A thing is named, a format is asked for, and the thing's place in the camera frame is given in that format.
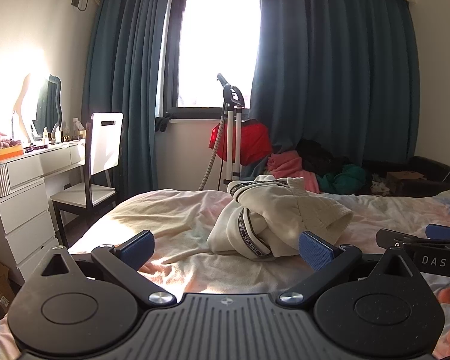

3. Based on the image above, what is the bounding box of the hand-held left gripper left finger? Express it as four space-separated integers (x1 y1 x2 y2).
41 230 176 305

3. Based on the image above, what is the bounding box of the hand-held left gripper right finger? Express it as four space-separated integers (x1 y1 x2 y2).
279 230 422 305

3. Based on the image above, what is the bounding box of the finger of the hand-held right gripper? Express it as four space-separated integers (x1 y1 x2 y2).
425 224 450 241
376 228 436 248

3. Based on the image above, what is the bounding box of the cream sweatpants black stripe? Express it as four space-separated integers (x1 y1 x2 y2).
206 174 354 262

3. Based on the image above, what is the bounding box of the pastel bed blanket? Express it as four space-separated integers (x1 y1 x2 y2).
0 187 450 360

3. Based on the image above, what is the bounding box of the brown cardboard box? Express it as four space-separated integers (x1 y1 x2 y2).
386 171 426 196

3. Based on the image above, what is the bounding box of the black sofa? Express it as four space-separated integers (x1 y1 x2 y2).
362 155 450 198

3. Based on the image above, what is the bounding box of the green cloth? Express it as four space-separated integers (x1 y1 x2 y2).
319 163 367 195

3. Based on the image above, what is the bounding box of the pink cloth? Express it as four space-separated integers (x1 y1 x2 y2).
266 152 321 194

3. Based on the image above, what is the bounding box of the black cloth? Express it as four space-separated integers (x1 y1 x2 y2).
296 139 346 176

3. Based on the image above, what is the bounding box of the white backed chair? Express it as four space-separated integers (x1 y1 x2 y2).
50 112 124 249

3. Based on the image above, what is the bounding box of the white drawer chest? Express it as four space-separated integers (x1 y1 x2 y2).
0 180 61 286

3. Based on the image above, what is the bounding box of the red cloth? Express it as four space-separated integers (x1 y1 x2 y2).
209 119 272 167

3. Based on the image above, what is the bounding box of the dark cloth on sill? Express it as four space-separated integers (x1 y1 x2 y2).
155 114 173 133

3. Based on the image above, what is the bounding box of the group of cosmetic bottles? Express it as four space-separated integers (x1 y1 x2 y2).
41 118 88 145

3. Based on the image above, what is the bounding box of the garment steamer stand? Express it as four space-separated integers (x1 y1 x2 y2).
199 73 245 192

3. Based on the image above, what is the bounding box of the orange tray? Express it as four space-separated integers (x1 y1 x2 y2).
0 145 25 165

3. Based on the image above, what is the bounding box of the teal curtain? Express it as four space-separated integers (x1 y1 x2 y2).
247 0 417 166
80 0 173 193

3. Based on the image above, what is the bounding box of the wavy framed mirror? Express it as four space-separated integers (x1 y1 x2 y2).
15 73 63 142

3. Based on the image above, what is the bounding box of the dark framed window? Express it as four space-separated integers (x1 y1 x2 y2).
155 0 261 121

